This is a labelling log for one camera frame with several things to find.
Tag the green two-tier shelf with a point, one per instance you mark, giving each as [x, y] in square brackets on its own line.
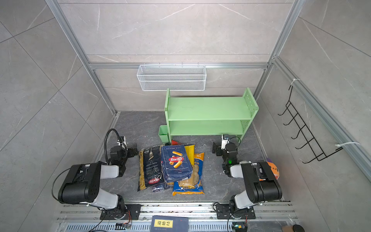
[202, 116]

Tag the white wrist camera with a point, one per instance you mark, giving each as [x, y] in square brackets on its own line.
[225, 140]
[121, 141]

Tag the blue Barilla rigatoni box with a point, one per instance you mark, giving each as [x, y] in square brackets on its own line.
[175, 163]

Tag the white wire mesh basket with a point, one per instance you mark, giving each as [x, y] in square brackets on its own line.
[172, 77]

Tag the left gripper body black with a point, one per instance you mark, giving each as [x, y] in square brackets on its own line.
[131, 152]

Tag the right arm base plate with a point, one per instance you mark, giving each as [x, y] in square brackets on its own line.
[224, 211]

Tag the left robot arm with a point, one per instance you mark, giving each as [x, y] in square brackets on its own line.
[81, 185]

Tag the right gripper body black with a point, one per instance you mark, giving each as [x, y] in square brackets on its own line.
[216, 148]

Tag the black penne pasta bag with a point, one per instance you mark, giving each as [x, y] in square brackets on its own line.
[151, 173]

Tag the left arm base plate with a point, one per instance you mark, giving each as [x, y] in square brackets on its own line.
[132, 211]

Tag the red spaghetti pack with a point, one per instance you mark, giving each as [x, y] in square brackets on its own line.
[173, 143]

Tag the blue orecchiette pasta bag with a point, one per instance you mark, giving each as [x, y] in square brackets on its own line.
[194, 184]

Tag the orange monster plush toy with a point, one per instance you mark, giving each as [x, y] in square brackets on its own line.
[274, 169]

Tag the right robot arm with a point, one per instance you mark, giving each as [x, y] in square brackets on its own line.
[259, 178]

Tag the black wire hook rack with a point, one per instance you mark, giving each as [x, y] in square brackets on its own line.
[304, 131]

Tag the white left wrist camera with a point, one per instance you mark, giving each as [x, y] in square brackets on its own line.
[121, 141]

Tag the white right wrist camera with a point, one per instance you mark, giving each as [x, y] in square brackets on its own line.
[225, 140]

